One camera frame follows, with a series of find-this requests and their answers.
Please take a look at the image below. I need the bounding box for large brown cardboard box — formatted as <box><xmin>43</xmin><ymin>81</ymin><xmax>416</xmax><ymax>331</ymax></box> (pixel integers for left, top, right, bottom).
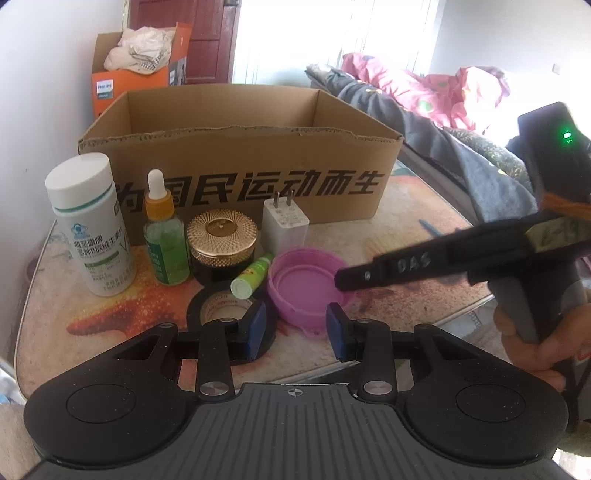
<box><xmin>78</xmin><ymin>83</ymin><xmax>404</xmax><ymax>227</ymax></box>

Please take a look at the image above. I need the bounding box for red wooden door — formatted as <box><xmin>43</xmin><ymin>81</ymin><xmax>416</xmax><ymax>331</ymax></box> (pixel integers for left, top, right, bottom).
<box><xmin>128</xmin><ymin>0</ymin><xmax>241</xmax><ymax>86</ymax></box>

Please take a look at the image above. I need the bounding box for white charger plug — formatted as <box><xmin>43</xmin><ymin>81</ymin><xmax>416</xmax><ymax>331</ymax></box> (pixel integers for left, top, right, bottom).
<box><xmin>262</xmin><ymin>190</ymin><xmax>310</xmax><ymax>257</ymax></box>

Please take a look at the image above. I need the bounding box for small green tube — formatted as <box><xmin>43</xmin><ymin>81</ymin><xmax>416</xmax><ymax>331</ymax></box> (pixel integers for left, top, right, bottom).
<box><xmin>231</xmin><ymin>253</ymin><xmax>276</xmax><ymax>300</ymax></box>

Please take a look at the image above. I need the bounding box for purple plastic lid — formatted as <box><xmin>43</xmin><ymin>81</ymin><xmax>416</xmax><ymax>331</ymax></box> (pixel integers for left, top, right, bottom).
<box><xmin>267</xmin><ymin>246</ymin><xmax>358</xmax><ymax>341</ymax></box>

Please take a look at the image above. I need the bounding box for green dropper bottle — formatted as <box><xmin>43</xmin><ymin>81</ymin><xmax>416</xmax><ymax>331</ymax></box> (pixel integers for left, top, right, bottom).
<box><xmin>143</xmin><ymin>169</ymin><xmax>191</xmax><ymax>287</ymax></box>

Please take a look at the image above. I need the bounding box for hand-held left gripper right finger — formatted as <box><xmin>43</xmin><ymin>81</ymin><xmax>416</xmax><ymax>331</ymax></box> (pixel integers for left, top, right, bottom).
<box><xmin>325</xmin><ymin>302</ymin><xmax>467</xmax><ymax>402</ymax></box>

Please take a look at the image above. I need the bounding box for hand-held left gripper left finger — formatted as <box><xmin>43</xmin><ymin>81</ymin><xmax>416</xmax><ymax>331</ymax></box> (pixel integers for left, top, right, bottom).
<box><xmin>113</xmin><ymin>302</ymin><xmax>269</xmax><ymax>401</ymax></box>

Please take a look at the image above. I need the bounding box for beige crumpled cloth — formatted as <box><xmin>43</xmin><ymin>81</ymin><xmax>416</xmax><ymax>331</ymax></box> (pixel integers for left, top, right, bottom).
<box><xmin>104</xmin><ymin>26</ymin><xmax>178</xmax><ymax>75</ymax></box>

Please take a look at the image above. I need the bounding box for black tape roll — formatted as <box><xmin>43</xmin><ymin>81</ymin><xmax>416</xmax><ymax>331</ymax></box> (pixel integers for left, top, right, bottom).
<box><xmin>187</xmin><ymin>281</ymin><xmax>279</xmax><ymax>365</ymax></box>

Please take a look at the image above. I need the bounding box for white pill bottle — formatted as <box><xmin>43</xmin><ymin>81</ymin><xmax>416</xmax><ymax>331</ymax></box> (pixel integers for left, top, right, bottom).
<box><xmin>45</xmin><ymin>154</ymin><xmax>138</xmax><ymax>297</ymax></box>

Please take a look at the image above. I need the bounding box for person's right hand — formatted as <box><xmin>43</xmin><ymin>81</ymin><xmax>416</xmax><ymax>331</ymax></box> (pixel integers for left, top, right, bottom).
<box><xmin>493</xmin><ymin>298</ymin><xmax>591</xmax><ymax>393</ymax></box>

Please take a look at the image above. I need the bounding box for orange cardboard box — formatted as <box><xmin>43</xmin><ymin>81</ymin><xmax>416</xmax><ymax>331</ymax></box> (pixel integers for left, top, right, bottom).
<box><xmin>91</xmin><ymin>22</ymin><xmax>192</xmax><ymax>121</ymax></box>

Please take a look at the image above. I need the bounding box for pink printed blanket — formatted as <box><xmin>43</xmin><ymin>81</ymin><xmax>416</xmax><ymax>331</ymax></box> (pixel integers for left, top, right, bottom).
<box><xmin>341</xmin><ymin>52</ymin><xmax>511</xmax><ymax>132</ymax></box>

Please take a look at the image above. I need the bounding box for black jar with gold lid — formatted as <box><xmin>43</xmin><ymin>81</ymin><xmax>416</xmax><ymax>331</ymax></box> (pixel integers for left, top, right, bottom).
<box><xmin>186</xmin><ymin>209</ymin><xmax>259</xmax><ymax>287</ymax></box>

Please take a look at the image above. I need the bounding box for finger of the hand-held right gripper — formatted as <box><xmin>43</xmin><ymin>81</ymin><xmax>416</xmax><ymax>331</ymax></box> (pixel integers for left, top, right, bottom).
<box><xmin>333</xmin><ymin>226</ymin><xmax>472</xmax><ymax>292</ymax></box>

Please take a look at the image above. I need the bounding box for grey blanket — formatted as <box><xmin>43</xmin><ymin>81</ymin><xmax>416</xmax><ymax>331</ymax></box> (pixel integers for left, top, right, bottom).
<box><xmin>305</xmin><ymin>65</ymin><xmax>541</xmax><ymax>227</ymax></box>

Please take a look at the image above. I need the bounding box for blue wrapped water bottle pack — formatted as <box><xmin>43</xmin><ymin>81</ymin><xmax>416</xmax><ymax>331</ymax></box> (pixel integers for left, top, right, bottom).
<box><xmin>0</xmin><ymin>362</ymin><xmax>24</xmax><ymax>408</ymax></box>

